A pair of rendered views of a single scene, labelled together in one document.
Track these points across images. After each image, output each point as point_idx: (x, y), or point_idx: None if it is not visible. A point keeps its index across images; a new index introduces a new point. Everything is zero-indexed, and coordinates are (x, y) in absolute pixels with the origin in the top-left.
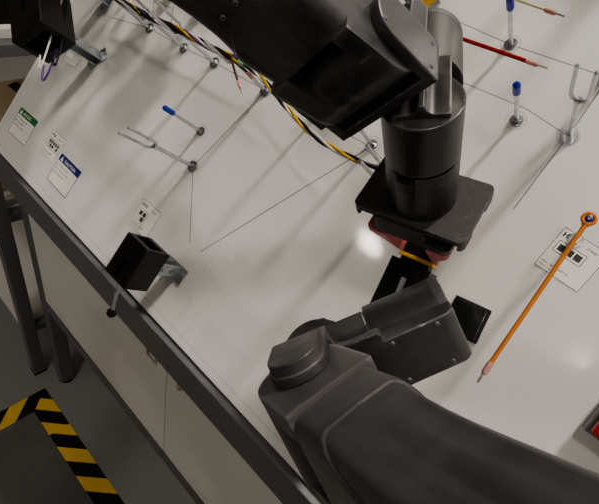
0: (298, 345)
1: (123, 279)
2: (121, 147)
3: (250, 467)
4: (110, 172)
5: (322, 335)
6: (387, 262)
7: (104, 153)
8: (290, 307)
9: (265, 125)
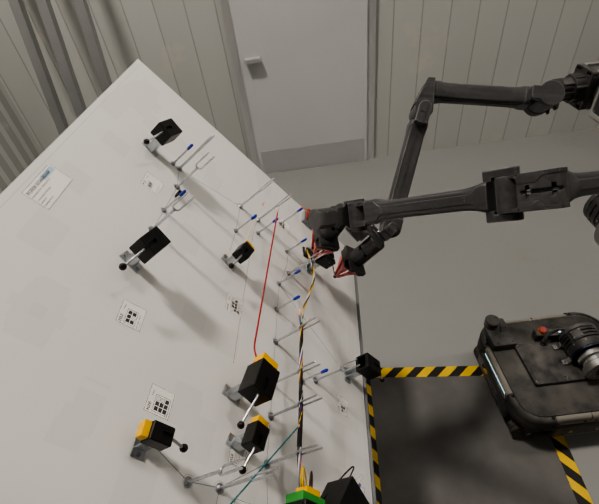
0: (390, 228)
1: (378, 362)
2: (328, 447)
3: None
4: (339, 449)
5: (383, 229)
6: (305, 277)
7: (335, 463)
8: (330, 313)
9: (287, 338)
